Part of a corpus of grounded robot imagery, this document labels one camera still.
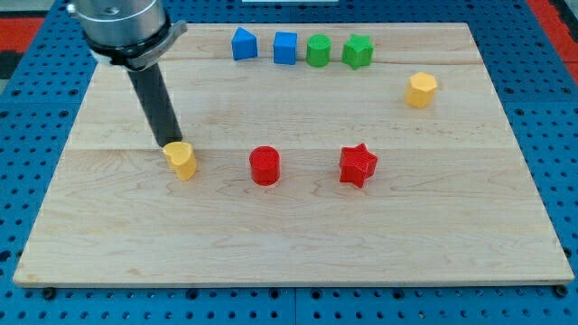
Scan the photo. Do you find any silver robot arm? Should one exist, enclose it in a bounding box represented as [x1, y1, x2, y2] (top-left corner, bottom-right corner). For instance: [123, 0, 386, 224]
[66, 0, 188, 72]

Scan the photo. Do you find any red star block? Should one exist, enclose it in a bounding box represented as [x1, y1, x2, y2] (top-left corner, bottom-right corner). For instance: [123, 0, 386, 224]
[339, 144, 378, 188]

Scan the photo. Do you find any green star block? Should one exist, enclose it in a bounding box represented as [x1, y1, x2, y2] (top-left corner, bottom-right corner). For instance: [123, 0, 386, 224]
[341, 34, 374, 70]

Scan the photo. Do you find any yellow hexagon block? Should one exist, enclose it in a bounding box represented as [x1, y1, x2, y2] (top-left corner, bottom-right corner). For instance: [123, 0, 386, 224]
[405, 72, 438, 108]

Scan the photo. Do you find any red cylinder block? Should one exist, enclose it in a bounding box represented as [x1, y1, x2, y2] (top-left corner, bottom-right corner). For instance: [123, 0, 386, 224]
[249, 146, 280, 186]

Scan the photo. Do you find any light wooden board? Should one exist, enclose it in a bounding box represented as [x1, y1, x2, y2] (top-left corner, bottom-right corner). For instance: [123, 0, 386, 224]
[14, 23, 573, 288]

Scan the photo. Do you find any yellow heart block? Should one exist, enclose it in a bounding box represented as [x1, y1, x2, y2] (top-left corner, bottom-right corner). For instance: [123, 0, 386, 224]
[163, 142, 197, 181]

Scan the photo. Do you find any green cylinder block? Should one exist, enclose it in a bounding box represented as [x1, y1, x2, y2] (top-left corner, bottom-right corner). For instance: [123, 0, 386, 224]
[306, 33, 331, 68]

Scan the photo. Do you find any blue cube block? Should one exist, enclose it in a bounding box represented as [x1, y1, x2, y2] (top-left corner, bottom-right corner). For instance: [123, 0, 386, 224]
[273, 32, 297, 65]

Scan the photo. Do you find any blue triangle block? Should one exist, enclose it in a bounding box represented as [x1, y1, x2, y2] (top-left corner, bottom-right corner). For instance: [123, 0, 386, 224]
[231, 27, 258, 60]

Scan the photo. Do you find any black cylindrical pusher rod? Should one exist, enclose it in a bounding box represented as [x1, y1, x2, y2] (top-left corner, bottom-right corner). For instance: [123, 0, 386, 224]
[128, 64, 182, 147]

